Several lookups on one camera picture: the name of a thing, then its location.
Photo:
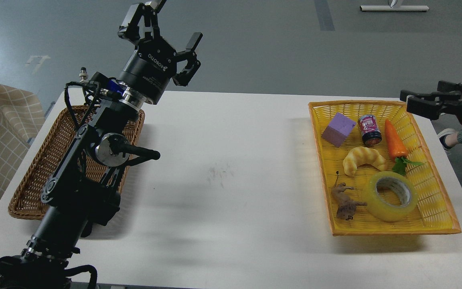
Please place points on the white stand base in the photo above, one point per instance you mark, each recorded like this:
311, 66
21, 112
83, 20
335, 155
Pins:
394, 6

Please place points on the brown wicker basket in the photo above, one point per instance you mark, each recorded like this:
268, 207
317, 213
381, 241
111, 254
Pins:
26, 203

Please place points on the yellow tape roll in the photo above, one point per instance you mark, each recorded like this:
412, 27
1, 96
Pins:
389, 196

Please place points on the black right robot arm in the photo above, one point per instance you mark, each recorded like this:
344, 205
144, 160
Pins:
447, 99

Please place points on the toy croissant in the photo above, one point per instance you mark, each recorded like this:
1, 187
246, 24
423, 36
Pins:
359, 156

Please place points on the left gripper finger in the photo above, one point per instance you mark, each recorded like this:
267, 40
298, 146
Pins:
189, 55
141, 22

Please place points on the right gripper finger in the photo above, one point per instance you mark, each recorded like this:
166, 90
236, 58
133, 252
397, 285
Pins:
446, 91
428, 109

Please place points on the brown toy lion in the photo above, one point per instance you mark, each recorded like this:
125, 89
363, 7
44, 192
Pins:
347, 207

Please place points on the purple foam cube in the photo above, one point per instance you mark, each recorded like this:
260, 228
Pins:
339, 128

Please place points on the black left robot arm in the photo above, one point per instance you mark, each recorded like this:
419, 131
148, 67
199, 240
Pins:
83, 189

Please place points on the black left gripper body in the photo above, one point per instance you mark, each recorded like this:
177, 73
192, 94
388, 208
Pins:
148, 70

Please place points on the small jam jar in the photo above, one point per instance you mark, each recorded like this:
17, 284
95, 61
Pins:
370, 132

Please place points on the yellow plastic basket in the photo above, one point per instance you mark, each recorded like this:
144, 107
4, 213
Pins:
434, 213

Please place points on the orange toy carrot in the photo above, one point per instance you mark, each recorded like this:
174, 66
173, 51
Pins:
397, 150

